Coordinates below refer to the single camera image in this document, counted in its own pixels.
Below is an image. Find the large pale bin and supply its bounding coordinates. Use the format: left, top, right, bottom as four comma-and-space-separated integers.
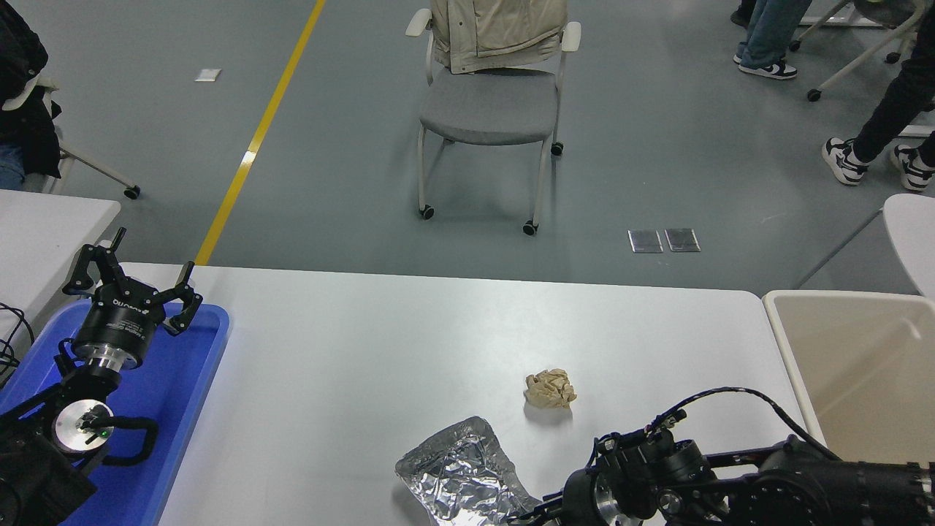
761, 289, 935, 468

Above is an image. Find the white round table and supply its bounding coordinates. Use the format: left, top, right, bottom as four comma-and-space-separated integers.
882, 193, 935, 299

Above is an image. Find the silver foil tray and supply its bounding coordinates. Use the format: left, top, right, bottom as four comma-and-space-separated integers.
394, 416, 547, 526

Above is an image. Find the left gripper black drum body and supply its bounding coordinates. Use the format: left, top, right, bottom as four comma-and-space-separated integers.
72, 280, 164, 351

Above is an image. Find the blue plastic tray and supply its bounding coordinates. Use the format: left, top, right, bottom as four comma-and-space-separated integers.
0, 300, 231, 526

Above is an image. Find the white rectangular side table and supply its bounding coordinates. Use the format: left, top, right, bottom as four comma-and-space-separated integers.
0, 188, 122, 344

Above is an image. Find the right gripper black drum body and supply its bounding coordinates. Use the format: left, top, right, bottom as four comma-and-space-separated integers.
561, 469, 600, 526

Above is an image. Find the grey seat white frame chair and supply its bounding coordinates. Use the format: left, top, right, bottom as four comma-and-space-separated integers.
405, 7, 583, 236

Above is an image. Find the tan paper ball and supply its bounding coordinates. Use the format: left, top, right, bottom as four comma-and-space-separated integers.
523, 367, 578, 410

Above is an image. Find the white swivel chair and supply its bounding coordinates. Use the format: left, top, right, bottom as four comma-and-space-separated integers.
789, 0, 935, 110

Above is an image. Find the thin black cable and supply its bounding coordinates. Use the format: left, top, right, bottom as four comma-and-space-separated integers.
0, 303, 35, 384

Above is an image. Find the black jacket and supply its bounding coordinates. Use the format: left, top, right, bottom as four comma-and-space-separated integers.
0, 0, 63, 180

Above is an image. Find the beige jacket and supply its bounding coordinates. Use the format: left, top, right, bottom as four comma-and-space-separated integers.
430, 0, 569, 75

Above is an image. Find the white frame castor chair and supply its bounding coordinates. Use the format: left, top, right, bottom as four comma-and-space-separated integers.
0, 73, 142, 200

